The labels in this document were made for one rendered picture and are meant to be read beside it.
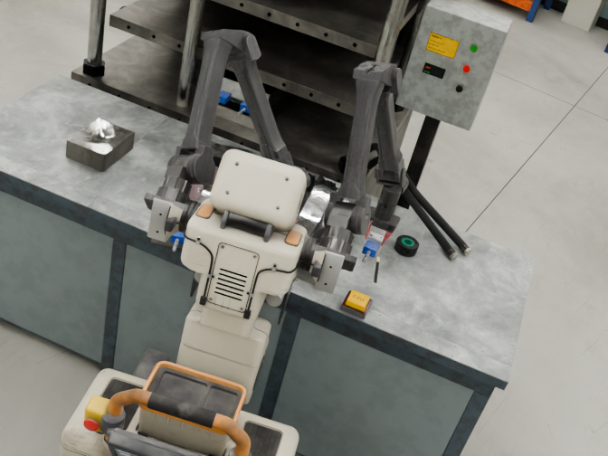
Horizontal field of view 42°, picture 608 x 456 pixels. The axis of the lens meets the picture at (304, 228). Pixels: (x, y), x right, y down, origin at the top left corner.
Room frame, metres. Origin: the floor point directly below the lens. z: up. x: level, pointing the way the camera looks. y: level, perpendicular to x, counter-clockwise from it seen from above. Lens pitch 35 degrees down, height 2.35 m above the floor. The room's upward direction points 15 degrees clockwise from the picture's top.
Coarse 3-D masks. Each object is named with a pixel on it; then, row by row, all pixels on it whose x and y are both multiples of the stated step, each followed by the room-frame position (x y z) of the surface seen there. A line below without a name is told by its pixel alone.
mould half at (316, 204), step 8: (312, 192) 2.27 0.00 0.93; (320, 192) 2.28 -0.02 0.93; (328, 192) 2.29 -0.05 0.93; (312, 200) 2.24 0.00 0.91; (320, 200) 2.25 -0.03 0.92; (344, 200) 2.27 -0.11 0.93; (352, 200) 2.28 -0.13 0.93; (304, 208) 2.21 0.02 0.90; (312, 208) 2.21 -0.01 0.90; (320, 208) 2.22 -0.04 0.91; (304, 216) 2.18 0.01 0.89; (312, 216) 2.19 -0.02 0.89; (320, 216) 2.19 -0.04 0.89; (304, 224) 2.14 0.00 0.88; (312, 224) 2.15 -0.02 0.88; (304, 272) 1.96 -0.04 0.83; (304, 280) 1.95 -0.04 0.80; (312, 280) 1.95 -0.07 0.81
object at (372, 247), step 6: (372, 234) 2.07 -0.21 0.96; (378, 234) 2.08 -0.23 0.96; (366, 240) 2.05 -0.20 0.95; (372, 240) 2.05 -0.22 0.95; (378, 240) 2.05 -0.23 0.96; (366, 246) 2.02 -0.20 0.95; (372, 246) 2.02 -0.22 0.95; (378, 246) 2.03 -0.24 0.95; (366, 252) 2.00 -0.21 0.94; (372, 252) 2.01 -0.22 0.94; (378, 252) 2.05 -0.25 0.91; (366, 258) 1.97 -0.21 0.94
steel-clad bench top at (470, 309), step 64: (0, 128) 2.34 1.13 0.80; (64, 128) 2.45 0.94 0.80; (128, 128) 2.57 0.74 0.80; (64, 192) 2.08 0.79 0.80; (128, 192) 2.17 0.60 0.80; (384, 256) 2.20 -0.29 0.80; (448, 256) 2.30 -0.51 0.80; (512, 256) 2.41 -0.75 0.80; (384, 320) 1.87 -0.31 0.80; (448, 320) 1.95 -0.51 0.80; (512, 320) 2.04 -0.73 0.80
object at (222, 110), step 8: (224, 72) 2.92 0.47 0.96; (232, 72) 2.94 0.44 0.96; (224, 80) 2.88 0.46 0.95; (232, 80) 2.87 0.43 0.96; (224, 88) 2.87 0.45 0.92; (232, 88) 2.87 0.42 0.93; (240, 88) 2.86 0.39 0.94; (264, 88) 2.88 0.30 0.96; (272, 88) 2.90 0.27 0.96; (232, 96) 2.87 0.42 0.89; (240, 96) 2.86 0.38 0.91; (272, 96) 2.88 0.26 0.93; (280, 96) 2.99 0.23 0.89; (288, 96) 3.10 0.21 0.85; (296, 96) 3.22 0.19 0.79; (224, 104) 2.87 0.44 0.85; (232, 104) 2.87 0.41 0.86; (240, 104) 2.86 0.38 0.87; (272, 104) 2.90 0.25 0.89; (280, 104) 3.02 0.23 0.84; (288, 104) 3.12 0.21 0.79; (216, 112) 2.88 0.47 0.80; (224, 112) 2.87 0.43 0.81; (232, 112) 2.86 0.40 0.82; (272, 112) 2.93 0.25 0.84; (280, 112) 3.04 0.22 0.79; (232, 120) 2.86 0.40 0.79; (240, 120) 2.86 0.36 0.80; (248, 120) 2.85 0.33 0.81
